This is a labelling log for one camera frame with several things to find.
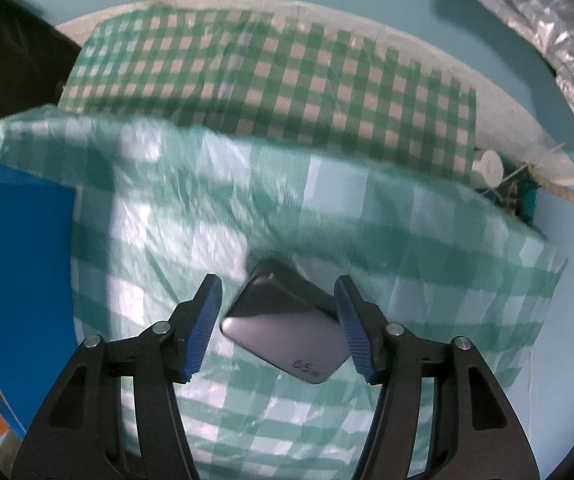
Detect small-check green cloth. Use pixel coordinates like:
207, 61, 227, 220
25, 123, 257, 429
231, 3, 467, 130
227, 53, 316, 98
60, 2, 478, 191

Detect black hanging clothes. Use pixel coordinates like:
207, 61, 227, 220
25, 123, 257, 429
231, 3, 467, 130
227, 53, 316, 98
0, 0, 83, 126

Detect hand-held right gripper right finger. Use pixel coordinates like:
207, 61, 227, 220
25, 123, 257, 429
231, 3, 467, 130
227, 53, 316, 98
333, 275, 540, 480

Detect large-check green plastic tablecloth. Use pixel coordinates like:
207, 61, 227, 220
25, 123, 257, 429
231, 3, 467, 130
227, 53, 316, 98
0, 107, 568, 480

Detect crinkled silver foil sheet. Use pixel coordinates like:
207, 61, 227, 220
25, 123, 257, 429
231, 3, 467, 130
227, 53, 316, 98
432, 0, 574, 161

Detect dark grey charger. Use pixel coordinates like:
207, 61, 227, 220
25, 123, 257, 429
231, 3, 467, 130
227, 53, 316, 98
219, 258, 353, 386

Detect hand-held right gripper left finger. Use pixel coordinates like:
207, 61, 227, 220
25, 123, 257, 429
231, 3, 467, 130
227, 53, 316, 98
17, 274, 224, 480

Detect small white round object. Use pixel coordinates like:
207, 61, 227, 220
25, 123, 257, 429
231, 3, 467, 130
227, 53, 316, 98
474, 150, 505, 188

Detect blue cardboard box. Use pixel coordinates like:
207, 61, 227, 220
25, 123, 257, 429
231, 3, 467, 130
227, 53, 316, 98
0, 157, 78, 453

